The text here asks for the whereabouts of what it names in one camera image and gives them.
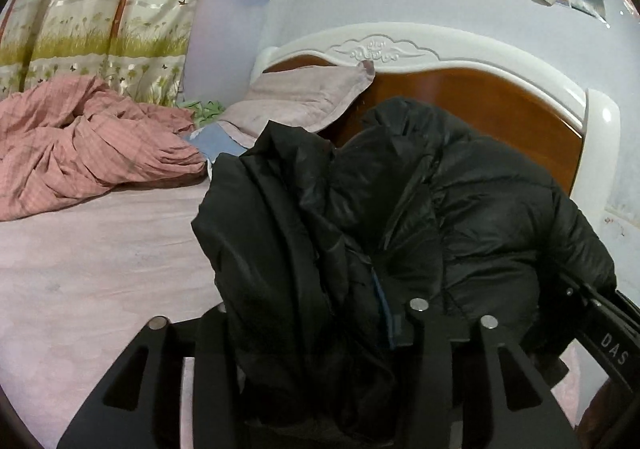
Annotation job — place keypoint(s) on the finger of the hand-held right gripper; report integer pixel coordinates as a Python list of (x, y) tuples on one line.
[(582, 291)]

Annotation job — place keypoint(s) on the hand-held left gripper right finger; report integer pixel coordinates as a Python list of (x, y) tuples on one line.
[(392, 329)]

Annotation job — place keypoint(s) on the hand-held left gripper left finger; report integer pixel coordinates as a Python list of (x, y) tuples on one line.
[(215, 329)]

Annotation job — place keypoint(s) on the dark puffer coat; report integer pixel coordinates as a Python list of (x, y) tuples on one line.
[(475, 209)]

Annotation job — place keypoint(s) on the blue cloud print sheet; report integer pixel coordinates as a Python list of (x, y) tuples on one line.
[(215, 141)]

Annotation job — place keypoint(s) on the green patterned cloth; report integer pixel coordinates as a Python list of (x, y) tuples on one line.
[(202, 110)]

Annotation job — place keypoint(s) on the pink checked quilt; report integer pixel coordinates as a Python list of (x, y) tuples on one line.
[(75, 154)]

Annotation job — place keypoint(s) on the white and wooden headboard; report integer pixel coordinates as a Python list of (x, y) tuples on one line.
[(475, 89)]

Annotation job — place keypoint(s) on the pale pink pillow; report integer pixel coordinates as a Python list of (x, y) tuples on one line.
[(300, 94)]

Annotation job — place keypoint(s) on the tree print curtain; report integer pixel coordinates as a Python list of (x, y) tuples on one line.
[(100, 4)]

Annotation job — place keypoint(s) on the pale wall sheet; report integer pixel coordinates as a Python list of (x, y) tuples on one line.
[(225, 39)]

